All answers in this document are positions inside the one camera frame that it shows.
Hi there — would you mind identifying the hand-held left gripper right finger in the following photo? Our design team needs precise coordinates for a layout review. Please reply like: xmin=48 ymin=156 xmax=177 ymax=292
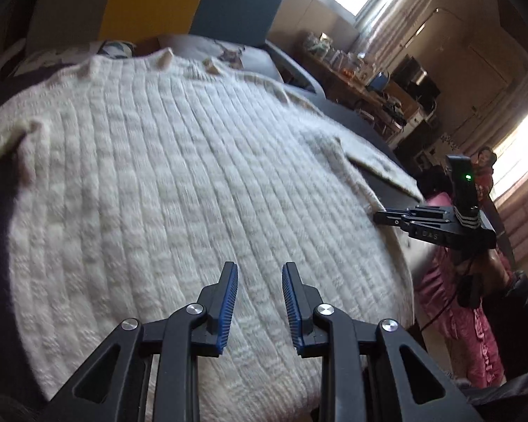
xmin=282 ymin=262 xmax=485 ymax=422

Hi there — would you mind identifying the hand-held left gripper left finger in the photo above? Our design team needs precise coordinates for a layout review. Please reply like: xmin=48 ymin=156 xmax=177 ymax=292
xmin=39 ymin=261 xmax=239 ymax=422

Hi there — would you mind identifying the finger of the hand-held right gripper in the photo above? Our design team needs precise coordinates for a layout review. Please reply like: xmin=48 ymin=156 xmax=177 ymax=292
xmin=373 ymin=205 xmax=456 ymax=230

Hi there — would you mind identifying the white knit sweater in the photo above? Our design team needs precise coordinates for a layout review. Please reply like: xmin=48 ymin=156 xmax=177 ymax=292
xmin=0 ymin=48 xmax=425 ymax=422

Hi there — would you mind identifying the person's right forearm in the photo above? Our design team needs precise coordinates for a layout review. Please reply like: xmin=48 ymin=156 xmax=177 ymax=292
xmin=488 ymin=268 xmax=528 ymax=388

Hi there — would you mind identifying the sunlit side window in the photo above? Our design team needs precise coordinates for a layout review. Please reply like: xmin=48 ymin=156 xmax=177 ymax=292
xmin=488 ymin=114 xmax=528 ymax=198

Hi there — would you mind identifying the black television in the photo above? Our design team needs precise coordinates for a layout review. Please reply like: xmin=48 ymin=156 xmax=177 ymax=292
xmin=391 ymin=55 xmax=441 ymax=97

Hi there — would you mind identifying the blue chair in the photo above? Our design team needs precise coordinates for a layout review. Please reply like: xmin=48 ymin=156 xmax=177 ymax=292
xmin=367 ymin=70 xmax=390 ymax=93

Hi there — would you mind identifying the wooden side table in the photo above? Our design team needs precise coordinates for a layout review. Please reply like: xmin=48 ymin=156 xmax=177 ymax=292
xmin=297 ymin=48 xmax=423 ymax=141

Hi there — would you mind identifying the row of glass jars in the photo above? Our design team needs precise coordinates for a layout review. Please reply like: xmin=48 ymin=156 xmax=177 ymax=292
xmin=301 ymin=31 xmax=375 ymax=82

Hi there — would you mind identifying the patterned curtain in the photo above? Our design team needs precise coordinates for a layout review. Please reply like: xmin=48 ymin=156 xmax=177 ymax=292
xmin=352 ymin=0 xmax=454 ymax=58

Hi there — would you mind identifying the deer print pillow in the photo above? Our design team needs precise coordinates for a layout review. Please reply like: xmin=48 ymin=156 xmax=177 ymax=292
xmin=158 ymin=34 xmax=284 ymax=82

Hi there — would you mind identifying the grey yellow blue sofa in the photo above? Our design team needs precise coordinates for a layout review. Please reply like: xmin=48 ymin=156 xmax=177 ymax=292
xmin=24 ymin=0 xmax=326 ymax=97

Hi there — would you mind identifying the geometric print pillow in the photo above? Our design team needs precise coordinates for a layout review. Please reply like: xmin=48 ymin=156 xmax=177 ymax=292
xmin=18 ymin=39 xmax=135 ymax=71

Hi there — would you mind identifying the black cable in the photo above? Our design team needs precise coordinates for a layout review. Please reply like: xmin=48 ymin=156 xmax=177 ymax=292
xmin=418 ymin=259 xmax=473 ymax=335

